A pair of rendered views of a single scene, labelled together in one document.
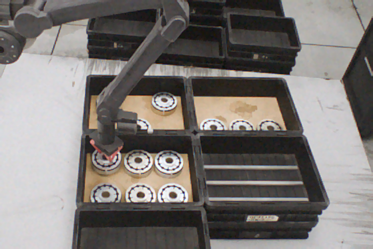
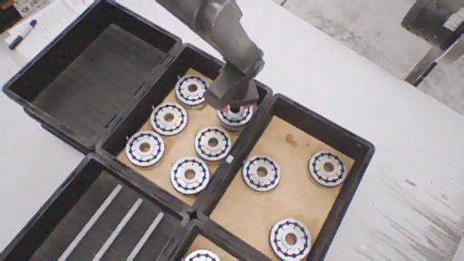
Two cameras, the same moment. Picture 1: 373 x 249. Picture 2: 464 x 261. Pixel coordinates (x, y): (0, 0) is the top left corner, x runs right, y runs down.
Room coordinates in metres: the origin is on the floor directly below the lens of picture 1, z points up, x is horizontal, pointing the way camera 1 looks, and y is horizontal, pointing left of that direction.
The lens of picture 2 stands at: (1.21, -0.27, 1.74)
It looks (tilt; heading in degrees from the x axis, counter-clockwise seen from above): 66 degrees down; 120
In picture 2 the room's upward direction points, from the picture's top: 7 degrees clockwise
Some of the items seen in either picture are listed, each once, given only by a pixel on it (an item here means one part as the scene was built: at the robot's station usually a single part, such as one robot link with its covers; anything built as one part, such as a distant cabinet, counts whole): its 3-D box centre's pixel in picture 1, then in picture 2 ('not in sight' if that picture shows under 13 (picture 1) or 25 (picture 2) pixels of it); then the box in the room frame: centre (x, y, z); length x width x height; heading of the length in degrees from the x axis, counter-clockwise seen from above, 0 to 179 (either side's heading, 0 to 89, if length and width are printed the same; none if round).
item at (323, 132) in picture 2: (136, 113); (285, 185); (1.21, 0.04, 0.87); 0.40 x 0.30 x 0.11; 95
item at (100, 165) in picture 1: (106, 157); (235, 110); (0.98, 0.13, 0.88); 0.10 x 0.10 x 0.01
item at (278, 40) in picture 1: (254, 60); not in sight; (2.20, -0.63, 0.37); 0.40 x 0.30 x 0.45; 89
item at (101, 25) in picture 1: (123, 48); not in sight; (2.21, 0.17, 0.37); 0.40 x 0.30 x 0.45; 89
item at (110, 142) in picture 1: (106, 134); (236, 86); (0.98, 0.13, 1.00); 0.10 x 0.07 x 0.07; 50
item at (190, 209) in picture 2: (139, 168); (188, 120); (0.91, 0.01, 0.92); 0.40 x 0.30 x 0.02; 95
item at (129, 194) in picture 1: (140, 196); (169, 118); (0.85, 0.00, 0.86); 0.10 x 0.10 x 0.01
